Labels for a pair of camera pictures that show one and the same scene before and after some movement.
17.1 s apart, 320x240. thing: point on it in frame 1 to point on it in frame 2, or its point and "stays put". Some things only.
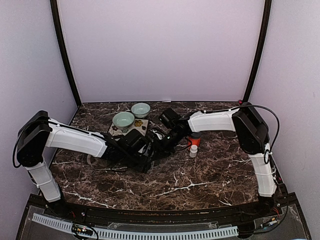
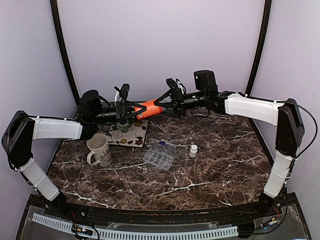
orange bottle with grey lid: [194, 139] to [152, 109]
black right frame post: [260, 51] stays put
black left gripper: [143, 166] to [123, 111]
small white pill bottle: [193, 151] stays put
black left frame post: [54, 6] stays put
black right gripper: [160, 150] to [176, 96]
